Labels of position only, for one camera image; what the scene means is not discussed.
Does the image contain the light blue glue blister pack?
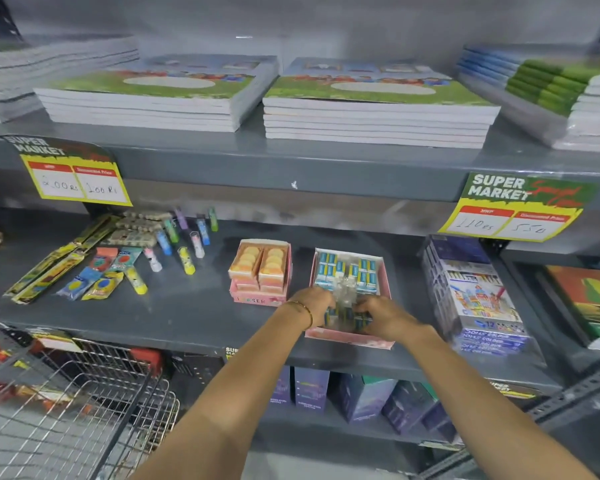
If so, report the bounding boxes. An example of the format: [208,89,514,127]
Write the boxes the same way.
[111,247,144,271]

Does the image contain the pink box of orange erasers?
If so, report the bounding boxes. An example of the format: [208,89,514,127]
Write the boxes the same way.
[228,239,294,308]

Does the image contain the yellow pencil packet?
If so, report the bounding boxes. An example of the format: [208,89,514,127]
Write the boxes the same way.
[3,214,121,298]
[11,249,90,306]

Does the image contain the stack of blue green notebooks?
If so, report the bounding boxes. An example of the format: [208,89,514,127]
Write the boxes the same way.
[454,44,600,154]

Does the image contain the grey metal shelf rack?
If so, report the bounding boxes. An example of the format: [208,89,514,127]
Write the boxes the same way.
[0,0,600,480]

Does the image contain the purple box with green top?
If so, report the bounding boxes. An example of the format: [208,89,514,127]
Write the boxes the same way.
[336,373,399,423]

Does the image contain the clear plastic eraser packet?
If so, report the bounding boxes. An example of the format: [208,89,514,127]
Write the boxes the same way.
[333,276,359,318]

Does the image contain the red yellow packets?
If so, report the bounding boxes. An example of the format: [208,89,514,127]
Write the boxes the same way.
[0,338,46,413]

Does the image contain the yellow glue stick blister pack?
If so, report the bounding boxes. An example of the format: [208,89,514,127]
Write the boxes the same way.
[81,270,126,301]

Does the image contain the person's right forearm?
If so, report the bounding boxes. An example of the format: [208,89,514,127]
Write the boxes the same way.
[403,323,599,480]

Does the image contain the wire shopping cart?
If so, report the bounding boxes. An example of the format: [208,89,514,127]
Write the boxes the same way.
[0,319,181,480]

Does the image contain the blue glue stick blister pack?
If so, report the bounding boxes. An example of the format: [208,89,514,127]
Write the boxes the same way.
[56,266,104,301]

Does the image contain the orange glue stick blister pack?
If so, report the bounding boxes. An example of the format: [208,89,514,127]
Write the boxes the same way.
[89,247,119,271]

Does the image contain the person's left hand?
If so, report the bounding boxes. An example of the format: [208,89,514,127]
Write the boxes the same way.
[290,287,337,328]

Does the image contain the gold bangle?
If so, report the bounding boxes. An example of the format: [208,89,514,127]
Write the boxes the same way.
[287,300,314,330]

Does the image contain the yellow green price tag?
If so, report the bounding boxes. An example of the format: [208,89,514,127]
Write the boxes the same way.
[0,134,134,207]
[438,172,599,243]

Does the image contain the scattered colourful glue sticks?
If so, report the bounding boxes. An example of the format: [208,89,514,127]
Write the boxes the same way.
[124,207,220,296]

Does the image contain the orange green cover notebook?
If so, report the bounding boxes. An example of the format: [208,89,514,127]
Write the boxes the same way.
[544,265,600,352]

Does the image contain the stack of green cover drawing books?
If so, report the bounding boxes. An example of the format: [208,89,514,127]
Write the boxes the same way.
[262,57,501,150]
[33,54,281,133]

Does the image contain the person's left forearm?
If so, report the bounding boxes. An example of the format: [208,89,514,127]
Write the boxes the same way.
[129,301,312,480]

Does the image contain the pink box of blue erasers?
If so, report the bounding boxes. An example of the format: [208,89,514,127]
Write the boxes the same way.
[304,247,396,351]

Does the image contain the stack of white notebooks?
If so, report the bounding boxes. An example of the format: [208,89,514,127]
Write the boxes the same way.
[0,35,141,124]

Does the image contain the stack of colour pencil boxes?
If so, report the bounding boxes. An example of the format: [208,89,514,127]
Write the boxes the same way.
[419,234,532,356]

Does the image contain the clear pack of small erasers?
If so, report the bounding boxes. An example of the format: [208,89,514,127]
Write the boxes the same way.
[114,218,164,234]
[101,229,159,248]
[122,210,174,222]

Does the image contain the person's right hand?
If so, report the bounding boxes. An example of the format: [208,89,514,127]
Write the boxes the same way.
[354,296,427,344]

